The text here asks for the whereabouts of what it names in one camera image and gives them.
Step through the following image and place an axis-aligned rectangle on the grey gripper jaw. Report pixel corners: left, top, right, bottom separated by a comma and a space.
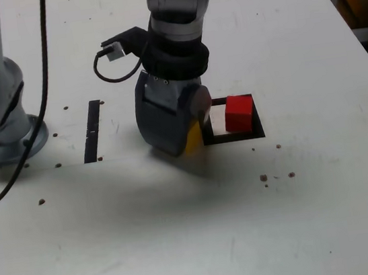
192, 84, 216, 128
129, 63, 205, 161

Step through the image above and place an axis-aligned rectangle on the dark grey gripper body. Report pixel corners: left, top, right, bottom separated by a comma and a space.
140, 63, 206, 115

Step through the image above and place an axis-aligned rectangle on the black tape square outline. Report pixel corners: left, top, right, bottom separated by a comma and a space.
196, 92, 266, 147

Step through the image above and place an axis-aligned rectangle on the white wrist camera, black mount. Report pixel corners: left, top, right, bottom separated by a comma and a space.
99, 25, 153, 63

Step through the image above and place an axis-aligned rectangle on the yellow cube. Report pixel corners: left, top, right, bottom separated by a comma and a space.
180, 120, 206, 157

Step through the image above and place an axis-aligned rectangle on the red cube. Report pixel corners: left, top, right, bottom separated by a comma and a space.
221, 92, 260, 134

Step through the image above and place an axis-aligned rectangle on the black tape strip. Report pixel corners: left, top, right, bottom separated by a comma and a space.
76, 99, 109, 164

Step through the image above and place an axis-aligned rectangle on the black cable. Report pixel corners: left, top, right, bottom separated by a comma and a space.
0, 0, 161, 214

